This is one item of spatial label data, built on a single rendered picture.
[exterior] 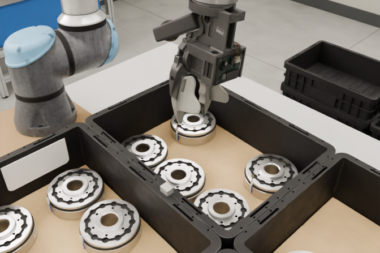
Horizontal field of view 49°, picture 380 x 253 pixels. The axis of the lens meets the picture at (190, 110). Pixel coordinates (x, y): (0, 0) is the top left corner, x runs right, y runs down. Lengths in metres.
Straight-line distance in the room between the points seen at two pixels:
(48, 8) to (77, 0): 1.72
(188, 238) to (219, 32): 0.32
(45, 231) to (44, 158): 0.14
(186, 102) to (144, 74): 0.77
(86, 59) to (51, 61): 0.09
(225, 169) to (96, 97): 0.61
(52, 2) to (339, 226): 2.26
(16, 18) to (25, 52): 1.68
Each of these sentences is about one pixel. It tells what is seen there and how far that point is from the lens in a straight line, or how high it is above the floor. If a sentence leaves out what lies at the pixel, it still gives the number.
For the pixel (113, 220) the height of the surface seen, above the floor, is 0.85.
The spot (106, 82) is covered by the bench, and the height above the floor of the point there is 0.70.
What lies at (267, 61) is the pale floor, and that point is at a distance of 3.01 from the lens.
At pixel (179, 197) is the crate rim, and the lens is 0.68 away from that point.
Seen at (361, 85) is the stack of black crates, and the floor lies 0.49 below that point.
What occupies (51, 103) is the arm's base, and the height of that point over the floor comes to 0.87.
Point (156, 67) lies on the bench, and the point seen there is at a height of 0.70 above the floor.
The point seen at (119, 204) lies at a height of 0.86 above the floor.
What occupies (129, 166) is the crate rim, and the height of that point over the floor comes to 0.93.
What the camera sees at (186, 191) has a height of 0.86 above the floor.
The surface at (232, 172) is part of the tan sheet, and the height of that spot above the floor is 0.83.
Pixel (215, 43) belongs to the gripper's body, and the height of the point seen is 1.15.
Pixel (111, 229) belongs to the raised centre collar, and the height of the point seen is 0.87.
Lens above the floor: 1.43
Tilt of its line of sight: 35 degrees down
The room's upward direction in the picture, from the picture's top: straight up
